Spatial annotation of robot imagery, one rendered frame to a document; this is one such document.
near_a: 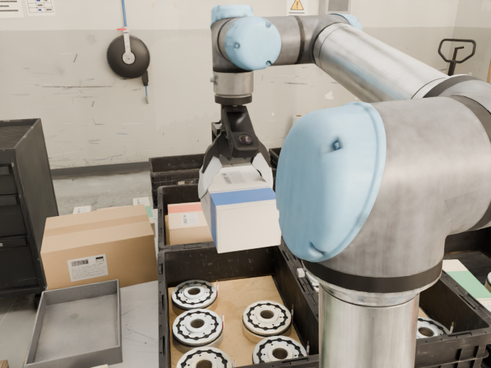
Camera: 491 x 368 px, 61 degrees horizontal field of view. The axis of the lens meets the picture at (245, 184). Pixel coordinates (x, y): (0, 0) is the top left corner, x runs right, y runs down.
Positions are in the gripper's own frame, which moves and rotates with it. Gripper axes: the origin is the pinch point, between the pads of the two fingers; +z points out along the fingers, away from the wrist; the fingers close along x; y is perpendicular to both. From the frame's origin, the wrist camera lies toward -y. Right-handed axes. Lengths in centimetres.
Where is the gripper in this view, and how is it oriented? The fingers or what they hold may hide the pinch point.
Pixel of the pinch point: (237, 196)
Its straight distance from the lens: 83.3
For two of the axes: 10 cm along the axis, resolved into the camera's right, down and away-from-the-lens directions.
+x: -9.7, 1.0, -2.3
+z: 0.0, 9.3, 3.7
